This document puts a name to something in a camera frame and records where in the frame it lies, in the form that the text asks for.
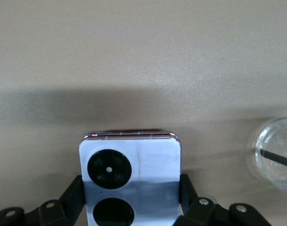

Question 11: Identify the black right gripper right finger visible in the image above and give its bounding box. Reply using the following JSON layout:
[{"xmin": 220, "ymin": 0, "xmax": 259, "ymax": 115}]
[{"xmin": 174, "ymin": 173, "xmax": 272, "ymax": 226}]

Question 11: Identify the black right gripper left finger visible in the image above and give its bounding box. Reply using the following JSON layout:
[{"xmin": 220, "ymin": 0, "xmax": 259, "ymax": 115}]
[{"xmin": 0, "ymin": 173, "xmax": 86, "ymax": 226}]

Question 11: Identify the lilac flip phone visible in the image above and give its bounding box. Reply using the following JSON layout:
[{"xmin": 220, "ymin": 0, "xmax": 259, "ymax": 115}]
[{"xmin": 78, "ymin": 129, "xmax": 183, "ymax": 226}]

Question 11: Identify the black drinking straw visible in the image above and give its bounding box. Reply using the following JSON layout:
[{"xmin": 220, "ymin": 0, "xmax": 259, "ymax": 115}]
[{"xmin": 260, "ymin": 148, "xmax": 287, "ymax": 170}]

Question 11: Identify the clear plastic cup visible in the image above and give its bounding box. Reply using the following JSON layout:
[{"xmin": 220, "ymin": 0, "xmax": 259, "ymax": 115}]
[{"xmin": 247, "ymin": 117, "xmax": 287, "ymax": 197}]

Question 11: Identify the brown table cover sheet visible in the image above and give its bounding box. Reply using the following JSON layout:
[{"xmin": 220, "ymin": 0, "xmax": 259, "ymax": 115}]
[{"xmin": 0, "ymin": 0, "xmax": 287, "ymax": 226}]

